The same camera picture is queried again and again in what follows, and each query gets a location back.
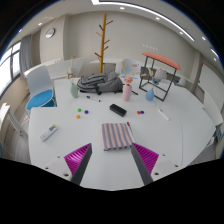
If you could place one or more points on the grey striped towel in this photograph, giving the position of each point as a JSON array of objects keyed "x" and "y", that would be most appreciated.
[{"x": 116, "y": 136}]

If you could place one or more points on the green round magnet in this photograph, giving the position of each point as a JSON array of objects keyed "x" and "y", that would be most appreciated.
[{"x": 79, "y": 109}]

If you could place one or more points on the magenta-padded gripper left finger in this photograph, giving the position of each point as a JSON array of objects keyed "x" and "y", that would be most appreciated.
[{"x": 77, "y": 160}]

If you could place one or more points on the blue vase with dried stems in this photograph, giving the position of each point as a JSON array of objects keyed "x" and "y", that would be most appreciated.
[{"x": 150, "y": 95}]

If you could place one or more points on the white side desk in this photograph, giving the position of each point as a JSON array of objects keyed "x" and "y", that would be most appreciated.
[{"x": 5, "y": 110}]

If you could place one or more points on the black whiteboard eraser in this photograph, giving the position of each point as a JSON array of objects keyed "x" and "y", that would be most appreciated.
[{"x": 118, "y": 109}]

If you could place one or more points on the small red pen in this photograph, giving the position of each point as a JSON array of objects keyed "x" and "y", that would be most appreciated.
[{"x": 128, "y": 124}]

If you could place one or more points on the green vase with dried flowers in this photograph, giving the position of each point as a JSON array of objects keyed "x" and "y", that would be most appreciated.
[{"x": 74, "y": 91}]

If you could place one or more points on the ceiling lights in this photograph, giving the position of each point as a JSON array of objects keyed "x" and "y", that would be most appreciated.
[{"x": 143, "y": 9}]

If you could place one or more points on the black frame orange-topped side table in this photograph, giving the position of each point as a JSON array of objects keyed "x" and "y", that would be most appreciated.
[{"x": 161, "y": 59}]

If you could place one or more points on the orange round magnet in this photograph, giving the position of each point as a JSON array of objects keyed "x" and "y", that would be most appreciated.
[{"x": 78, "y": 116}]

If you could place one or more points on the pink vase with flowers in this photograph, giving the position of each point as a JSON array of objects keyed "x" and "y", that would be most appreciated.
[{"x": 126, "y": 93}]

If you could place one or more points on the white remote control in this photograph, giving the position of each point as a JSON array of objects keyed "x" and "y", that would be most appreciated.
[{"x": 49, "y": 132}]

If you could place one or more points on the wooden coat rack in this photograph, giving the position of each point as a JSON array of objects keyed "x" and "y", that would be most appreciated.
[{"x": 103, "y": 43}]

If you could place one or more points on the grey backpack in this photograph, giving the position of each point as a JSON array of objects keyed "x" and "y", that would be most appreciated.
[{"x": 100, "y": 83}]

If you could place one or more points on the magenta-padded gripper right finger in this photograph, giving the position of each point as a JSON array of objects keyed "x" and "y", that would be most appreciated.
[{"x": 146, "y": 159}]

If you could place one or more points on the grey curtain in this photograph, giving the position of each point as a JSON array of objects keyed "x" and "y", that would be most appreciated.
[{"x": 25, "y": 56}]

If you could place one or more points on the window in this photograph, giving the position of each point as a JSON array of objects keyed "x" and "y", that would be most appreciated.
[{"x": 8, "y": 68}]

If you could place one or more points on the red round magnet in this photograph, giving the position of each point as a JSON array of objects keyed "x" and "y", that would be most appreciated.
[{"x": 138, "y": 112}]

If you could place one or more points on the white chair with blue cushion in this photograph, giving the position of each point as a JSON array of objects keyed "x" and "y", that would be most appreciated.
[{"x": 40, "y": 98}]

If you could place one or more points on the white marker pen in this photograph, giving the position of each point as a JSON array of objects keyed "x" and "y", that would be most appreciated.
[{"x": 163, "y": 114}]

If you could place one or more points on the blue round magnet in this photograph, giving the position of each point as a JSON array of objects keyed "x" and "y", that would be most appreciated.
[
  {"x": 86, "y": 112},
  {"x": 142, "y": 112}
]

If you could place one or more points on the round wall clock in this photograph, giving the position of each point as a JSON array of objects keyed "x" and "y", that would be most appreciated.
[{"x": 50, "y": 32}]

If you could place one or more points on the black marker pen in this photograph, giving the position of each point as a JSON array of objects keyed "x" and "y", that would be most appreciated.
[{"x": 93, "y": 98}]

